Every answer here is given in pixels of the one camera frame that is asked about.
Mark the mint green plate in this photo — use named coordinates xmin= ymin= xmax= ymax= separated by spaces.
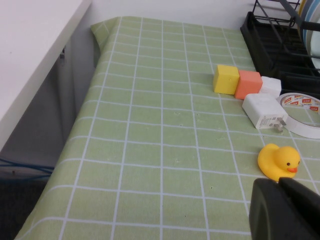
xmin=309 ymin=27 xmax=320 ymax=72

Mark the white cube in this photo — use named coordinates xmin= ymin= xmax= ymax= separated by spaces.
xmin=259 ymin=75 xmax=282 ymax=97

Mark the white side table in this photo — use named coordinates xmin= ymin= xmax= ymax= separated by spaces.
xmin=0 ymin=0 xmax=102 ymax=176

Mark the blue cable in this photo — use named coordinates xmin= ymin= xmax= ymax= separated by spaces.
xmin=0 ymin=158 xmax=55 ymax=181

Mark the green checked tablecloth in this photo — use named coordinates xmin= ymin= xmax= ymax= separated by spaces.
xmin=13 ymin=16 xmax=320 ymax=240

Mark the yellow cube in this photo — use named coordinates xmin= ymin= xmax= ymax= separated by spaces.
xmin=212 ymin=64 xmax=240 ymax=95

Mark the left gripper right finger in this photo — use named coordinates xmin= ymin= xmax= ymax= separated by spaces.
xmin=278 ymin=176 xmax=320 ymax=240

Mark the white power adapter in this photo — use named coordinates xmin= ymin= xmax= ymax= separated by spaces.
xmin=241 ymin=92 xmax=289 ymax=133

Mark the light blue plate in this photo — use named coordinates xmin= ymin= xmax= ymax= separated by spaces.
xmin=302 ymin=0 xmax=319 ymax=48

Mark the black wire dish rack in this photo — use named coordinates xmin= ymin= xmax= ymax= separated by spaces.
xmin=251 ymin=0 xmax=320 ymax=76

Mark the orange cube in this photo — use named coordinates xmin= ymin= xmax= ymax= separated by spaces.
xmin=234 ymin=69 xmax=263 ymax=100

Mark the yellow rubber duck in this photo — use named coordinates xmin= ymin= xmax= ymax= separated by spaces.
xmin=257 ymin=143 xmax=301 ymax=182

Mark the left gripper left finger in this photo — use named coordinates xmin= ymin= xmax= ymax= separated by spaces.
xmin=249 ymin=177 xmax=316 ymax=240

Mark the white tape roll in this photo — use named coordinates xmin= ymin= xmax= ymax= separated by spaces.
xmin=277 ymin=92 xmax=320 ymax=139

